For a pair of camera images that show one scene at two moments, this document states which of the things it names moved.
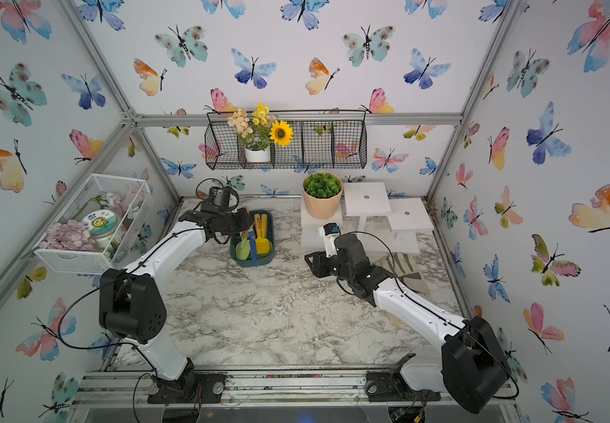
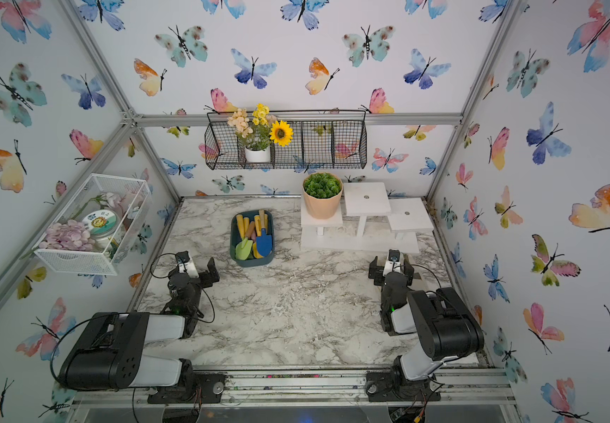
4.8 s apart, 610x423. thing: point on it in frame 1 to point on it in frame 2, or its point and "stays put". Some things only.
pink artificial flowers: (70, 234) stays put
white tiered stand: (388, 225) stays put
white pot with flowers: (258, 132) stays put
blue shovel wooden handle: (254, 247) to (264, 242)
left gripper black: (246, 224) to (207, 282)
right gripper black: (320, 260) to (377, 271)
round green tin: (101, 224) stays put
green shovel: (242, 248) stays put
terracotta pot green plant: (322, 194) stays put
